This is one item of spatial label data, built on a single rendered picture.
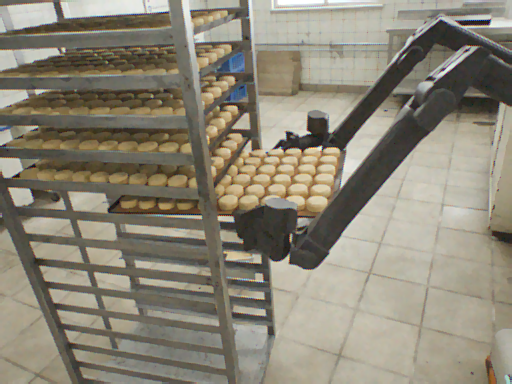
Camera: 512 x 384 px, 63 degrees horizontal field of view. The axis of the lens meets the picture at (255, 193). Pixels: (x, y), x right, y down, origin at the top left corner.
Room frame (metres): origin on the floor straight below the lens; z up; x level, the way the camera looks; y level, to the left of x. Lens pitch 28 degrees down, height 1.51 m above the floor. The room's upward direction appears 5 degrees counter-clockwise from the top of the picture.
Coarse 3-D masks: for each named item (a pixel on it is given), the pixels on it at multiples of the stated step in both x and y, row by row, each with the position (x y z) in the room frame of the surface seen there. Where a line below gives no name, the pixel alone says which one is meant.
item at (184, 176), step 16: (224, 144) 1.18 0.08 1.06; (240, 144) 1.22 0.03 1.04; (48, 160) 1.17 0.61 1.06; (224, 160) 1.10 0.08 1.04; (32, 176) 1.08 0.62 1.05; (48, 176) 1.06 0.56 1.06; (64, 176) 1.05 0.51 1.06; (80, 176) 1.03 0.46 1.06; (96, 176) 1.02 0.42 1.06; (112, 176) 1.02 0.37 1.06; (128, 176) 1.03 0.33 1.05; (144, 176) 1.00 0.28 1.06; (160, 176) 0.99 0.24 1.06; (176, 176) 0.98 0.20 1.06; (192, 176) 1.01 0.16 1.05
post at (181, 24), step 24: (168, 0) 0.86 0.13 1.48; (192, 48) 0.87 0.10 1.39; (192, 72) 0.85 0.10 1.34; (192, 96) 0.85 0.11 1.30; (192, 120) 0.85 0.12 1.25; (192, 144) 0.86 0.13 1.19; (216, 216) 0.87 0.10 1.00; (216, 240) 0.85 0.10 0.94; (216, 264) 0.85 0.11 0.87; (216, 288) 0.86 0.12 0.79
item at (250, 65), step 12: (240, 0) 1.29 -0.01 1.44; (252, 12) 1.31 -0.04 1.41; (252, 24) 1.30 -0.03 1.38; (252, 36) 1.29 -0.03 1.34; (252, 60) 1.28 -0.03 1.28; (252, 84) 1.28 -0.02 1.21; (252, 96) 1.28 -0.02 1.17; (252, 120) 1.29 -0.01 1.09; (252, 144) 1.29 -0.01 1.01; (264, 276) 1.29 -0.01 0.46
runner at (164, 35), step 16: (80, 32) 0.95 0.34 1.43; (96, 32) 0.94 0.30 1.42; (112, 32) 0.93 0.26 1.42; (128, 32) 0.92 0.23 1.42; (144, 32) 0.91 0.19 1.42; (160, 32) 0.90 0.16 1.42; (192, 32) 0.88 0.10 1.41; (0, 48) 1.02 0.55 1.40; (16, 48) 1.00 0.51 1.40; (32, 48) 0.99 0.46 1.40; (48, 48) 0.98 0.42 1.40
